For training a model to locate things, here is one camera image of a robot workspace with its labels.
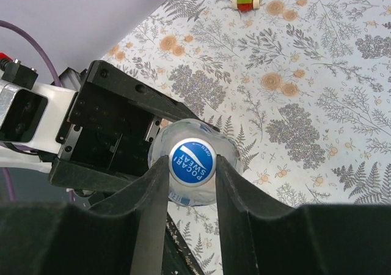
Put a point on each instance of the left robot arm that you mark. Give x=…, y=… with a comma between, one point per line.
x=18, y=162

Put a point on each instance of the floral table cloth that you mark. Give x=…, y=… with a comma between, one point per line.
x=301, y=86

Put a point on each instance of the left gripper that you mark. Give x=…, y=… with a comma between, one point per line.
x=109, y=126

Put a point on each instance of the black base beam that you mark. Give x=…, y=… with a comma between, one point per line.
x=177, y=256

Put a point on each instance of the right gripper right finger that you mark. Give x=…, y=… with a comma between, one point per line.
x=261, y=235

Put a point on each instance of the clear bottle silver label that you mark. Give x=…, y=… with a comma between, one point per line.
x=165, y=140

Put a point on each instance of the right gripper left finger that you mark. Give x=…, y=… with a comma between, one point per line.
x=123, y=234

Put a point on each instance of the white blue bottle cap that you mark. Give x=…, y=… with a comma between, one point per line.
x=192, y=162

